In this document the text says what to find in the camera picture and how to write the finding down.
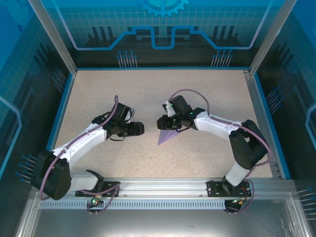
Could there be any blue table edge strip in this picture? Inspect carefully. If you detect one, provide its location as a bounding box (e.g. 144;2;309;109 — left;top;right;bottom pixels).
76;66;250;72
253;74;292;180
37;73;76;180

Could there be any metal bottom tray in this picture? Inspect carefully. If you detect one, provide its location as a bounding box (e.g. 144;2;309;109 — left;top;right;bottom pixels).
14;192;308;237

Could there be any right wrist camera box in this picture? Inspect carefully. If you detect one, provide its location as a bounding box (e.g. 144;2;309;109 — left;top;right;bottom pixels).
161;100;176;117

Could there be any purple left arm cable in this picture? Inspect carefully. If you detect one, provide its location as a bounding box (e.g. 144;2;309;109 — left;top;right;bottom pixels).
39;95;122;215

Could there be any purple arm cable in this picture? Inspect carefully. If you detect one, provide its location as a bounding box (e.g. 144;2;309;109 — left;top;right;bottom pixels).
169;88;273;215
39;95;122;215

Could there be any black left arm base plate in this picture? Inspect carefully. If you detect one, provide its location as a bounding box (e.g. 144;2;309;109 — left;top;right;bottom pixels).
75;181;121;198

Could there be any aluminium frame beam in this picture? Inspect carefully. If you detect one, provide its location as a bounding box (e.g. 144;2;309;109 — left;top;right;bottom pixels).
32;177;296;198

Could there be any aluminium side rail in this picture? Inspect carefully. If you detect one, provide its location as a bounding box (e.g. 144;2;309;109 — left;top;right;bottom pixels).
243;70;282;179

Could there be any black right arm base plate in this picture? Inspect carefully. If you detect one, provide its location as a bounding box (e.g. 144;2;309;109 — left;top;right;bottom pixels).
206;180;250;198

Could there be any slotted metal cable duct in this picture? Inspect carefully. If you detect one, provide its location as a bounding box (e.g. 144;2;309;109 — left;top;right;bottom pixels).
39;200;227;208

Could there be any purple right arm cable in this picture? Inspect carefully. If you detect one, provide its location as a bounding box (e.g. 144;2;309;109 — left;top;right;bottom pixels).
169;88;273;215

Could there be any aluminium frame post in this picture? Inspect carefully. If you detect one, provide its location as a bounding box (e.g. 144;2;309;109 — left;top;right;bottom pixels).
27;0;78;75
248;0;298;75

